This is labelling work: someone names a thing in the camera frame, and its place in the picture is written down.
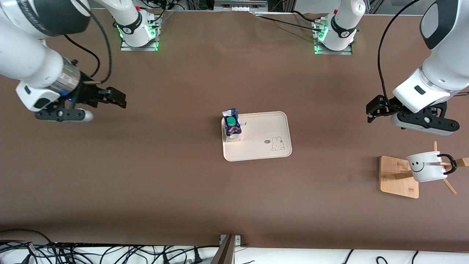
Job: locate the blue white milk carton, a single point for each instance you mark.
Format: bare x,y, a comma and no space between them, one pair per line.
232,126

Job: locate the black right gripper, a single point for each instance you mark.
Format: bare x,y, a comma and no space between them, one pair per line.
87,93

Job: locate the brown table cover sheet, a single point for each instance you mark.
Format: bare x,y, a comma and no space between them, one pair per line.
183,91

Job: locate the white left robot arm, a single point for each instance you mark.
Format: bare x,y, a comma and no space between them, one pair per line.
447,66

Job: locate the metal corner bracket post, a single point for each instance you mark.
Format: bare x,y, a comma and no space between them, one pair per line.
225,253

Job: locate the black power plug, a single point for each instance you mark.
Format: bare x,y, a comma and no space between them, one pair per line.
197,256

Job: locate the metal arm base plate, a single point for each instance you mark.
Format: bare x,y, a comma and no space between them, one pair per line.
126,47
344,52

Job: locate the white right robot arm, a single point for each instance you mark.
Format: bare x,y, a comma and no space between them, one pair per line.
33,62

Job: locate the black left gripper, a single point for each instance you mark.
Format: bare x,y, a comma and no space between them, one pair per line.
387,105

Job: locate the cream tray with rabbit print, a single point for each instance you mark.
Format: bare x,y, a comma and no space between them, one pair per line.
263,146

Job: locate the wooden mug stand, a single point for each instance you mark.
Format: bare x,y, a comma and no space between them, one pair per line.
394,187

